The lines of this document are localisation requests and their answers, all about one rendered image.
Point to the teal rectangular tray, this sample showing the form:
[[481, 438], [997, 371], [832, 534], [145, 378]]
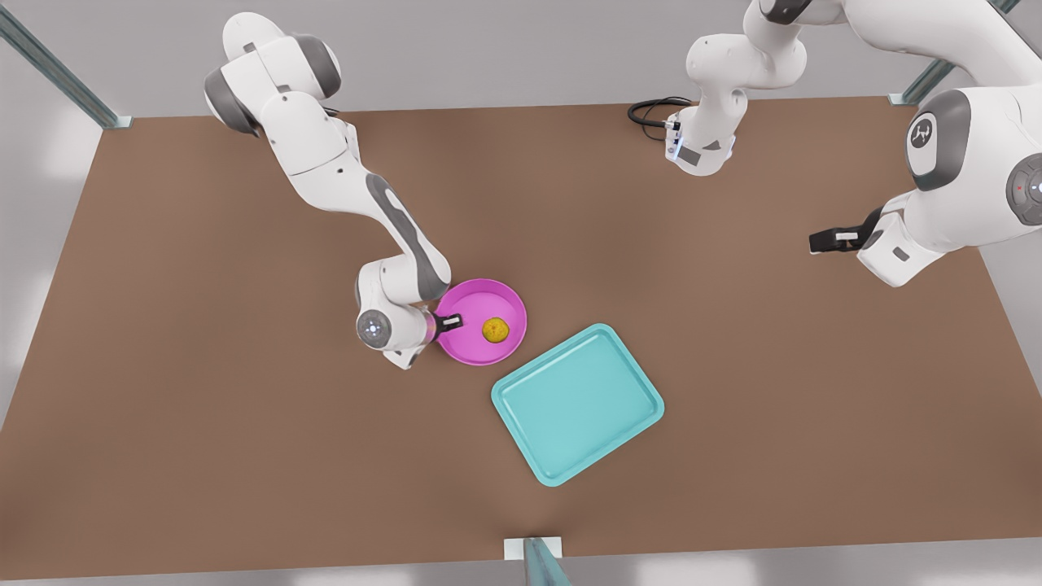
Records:
[[578, 403]]

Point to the silver frame post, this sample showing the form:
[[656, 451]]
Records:
[[936, 77], [537, 561], [57, 73]]

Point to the orange fruit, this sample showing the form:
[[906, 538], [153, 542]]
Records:
[[496, 329]]

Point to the pink round plate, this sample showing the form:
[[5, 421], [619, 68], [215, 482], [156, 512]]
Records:
[[480, 301]]

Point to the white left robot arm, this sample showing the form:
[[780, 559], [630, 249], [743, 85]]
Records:
[[977, 138]]

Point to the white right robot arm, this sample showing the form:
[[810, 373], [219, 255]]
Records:
[[317, 155]]

